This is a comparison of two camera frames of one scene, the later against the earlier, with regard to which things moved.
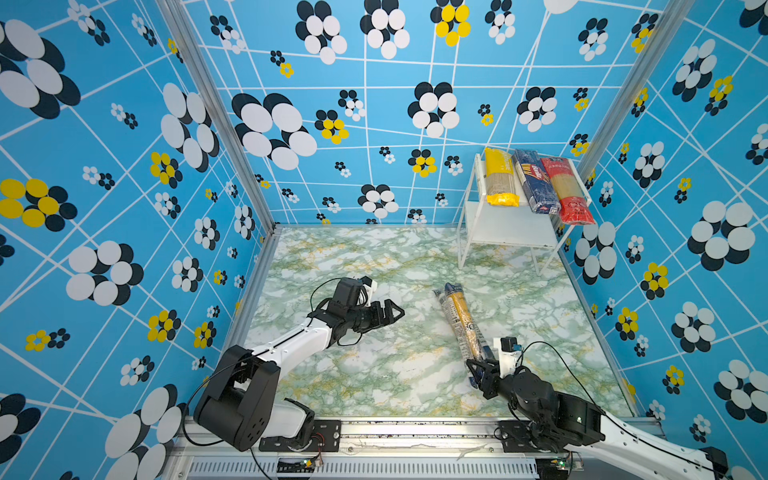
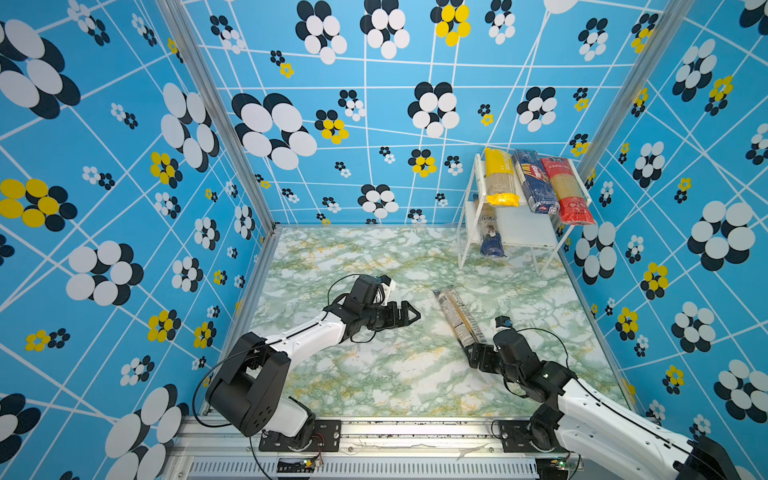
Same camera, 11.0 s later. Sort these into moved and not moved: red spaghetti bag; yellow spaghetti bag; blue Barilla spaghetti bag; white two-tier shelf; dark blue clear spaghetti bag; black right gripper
Moved: dark blue clear spaghetti bag; black right gripper
Not moved: yellow spaghetti bag; white two-tier shelf; red spaghetti bag; blue Barilla spaghetti bag
